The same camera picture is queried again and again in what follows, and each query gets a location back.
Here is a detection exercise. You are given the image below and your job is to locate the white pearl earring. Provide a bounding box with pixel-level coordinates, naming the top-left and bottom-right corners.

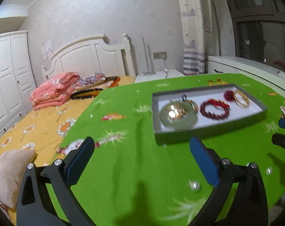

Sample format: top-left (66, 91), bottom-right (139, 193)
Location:
top-left (266, 167), bottom-right (273, 176)
top-left (188, 180), bottom-right (201, 192)

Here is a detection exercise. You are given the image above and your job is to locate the gold bangle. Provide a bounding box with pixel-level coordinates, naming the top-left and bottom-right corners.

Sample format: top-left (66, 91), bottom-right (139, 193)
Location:
top-left (233, 90), bottom-right (250, 108)

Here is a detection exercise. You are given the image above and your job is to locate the red rose brooch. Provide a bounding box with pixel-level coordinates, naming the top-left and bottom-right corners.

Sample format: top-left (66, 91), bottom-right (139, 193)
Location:
top-left (224, 90), bottom-right (235, 102)

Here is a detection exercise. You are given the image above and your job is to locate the red string bracelet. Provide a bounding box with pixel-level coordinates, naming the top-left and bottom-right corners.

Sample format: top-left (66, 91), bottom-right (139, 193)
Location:
top-left (208, 98), bottom-right (230, 110)

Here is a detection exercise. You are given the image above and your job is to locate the dark red bead bracelet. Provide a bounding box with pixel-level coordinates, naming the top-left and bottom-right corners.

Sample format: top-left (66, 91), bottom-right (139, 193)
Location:
top-left (200, 98), bottom-right (231, 120)

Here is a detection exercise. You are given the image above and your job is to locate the green jade pendant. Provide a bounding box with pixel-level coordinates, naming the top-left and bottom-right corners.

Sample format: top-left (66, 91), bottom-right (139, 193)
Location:
top-left (182, 94), bottom-right (199, 113)

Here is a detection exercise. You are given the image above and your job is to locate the pale green jade bangle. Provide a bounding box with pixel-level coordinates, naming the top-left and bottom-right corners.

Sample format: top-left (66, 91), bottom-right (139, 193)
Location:
top-left (159, 101), bottom-right (198, 130)

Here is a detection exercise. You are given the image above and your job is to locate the white window cabinet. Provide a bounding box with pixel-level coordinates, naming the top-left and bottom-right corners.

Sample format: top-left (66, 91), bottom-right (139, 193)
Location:
top-left (208, 56), bottom-right (285, 91)

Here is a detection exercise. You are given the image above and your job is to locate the beige plush cushion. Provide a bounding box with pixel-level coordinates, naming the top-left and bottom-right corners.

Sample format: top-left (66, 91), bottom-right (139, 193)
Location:
top-left (0, 150), bottom-right (36, 209)

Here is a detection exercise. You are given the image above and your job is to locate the yellow floral bedsheet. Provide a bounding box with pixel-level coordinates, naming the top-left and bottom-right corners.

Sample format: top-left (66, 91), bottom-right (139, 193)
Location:
top-left (0, 76), bottom-right (134, 225)

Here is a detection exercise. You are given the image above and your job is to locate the green cartoon tablecloth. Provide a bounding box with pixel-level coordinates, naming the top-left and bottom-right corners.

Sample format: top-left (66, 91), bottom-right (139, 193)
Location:
top-left (62, 74), bottom-right (285, 225)

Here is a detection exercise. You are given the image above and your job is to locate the grey shallow tray box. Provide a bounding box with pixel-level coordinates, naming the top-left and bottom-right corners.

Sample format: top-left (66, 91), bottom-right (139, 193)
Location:
top-left (152, 84), bottom-right (267, 145)

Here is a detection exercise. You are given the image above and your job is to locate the pink folded quilt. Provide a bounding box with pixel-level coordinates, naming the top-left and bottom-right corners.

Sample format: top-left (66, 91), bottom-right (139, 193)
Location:
top-left (30, 72), bottom-right (80, 110)

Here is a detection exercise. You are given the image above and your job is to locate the white wardrobe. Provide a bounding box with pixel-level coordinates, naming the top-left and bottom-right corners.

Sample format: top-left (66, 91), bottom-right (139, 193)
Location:
top-left (0, 31), bottom-right (36, 138)

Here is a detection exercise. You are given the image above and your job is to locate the white nightstand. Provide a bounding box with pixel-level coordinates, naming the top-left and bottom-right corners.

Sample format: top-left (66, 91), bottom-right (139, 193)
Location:
top-left (135, 69), bottom-right (184, 83)

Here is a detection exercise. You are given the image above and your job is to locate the patterned pillow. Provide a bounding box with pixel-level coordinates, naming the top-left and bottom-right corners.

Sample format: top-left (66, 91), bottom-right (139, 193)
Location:
top-left (73, 73), bottom-right (106, 91)

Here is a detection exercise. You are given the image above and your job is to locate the white desk lamp stand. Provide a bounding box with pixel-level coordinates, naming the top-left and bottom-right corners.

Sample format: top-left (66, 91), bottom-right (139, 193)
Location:
top-left (142, 37), bottom-right (155, 76)

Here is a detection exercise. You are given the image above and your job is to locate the dark striped folded blanket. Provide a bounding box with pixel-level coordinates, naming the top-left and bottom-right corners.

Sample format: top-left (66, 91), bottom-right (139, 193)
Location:
top-left (71, 76), bottom-right (121, 100)

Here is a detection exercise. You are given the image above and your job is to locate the patterned window curtain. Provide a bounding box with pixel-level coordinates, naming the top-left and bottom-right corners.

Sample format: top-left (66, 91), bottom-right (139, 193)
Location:
top-left (179, 0), bottom-right (213, 76)

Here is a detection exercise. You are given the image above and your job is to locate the white bed headboard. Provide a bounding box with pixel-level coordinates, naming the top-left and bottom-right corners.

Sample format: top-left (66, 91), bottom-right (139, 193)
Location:
top-left (42, 33), bottom-right (136, 80)

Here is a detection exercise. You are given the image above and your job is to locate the wall power socket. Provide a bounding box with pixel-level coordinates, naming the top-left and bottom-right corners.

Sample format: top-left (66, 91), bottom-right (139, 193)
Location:
top-left (153, 52), bottom-right (167, 60)

